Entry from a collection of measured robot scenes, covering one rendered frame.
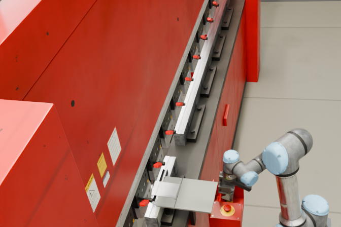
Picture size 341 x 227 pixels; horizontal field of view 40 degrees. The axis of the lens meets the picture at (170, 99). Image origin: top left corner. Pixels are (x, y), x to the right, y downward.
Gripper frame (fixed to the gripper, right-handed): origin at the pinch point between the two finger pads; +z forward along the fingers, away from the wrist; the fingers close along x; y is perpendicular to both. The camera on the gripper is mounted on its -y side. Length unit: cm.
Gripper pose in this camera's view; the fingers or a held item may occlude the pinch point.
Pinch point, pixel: (231, 199)
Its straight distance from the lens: 254.1
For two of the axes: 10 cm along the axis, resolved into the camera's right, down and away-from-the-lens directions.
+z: 0.3, 7.6, 6.5
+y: -9.8, -1.0, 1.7
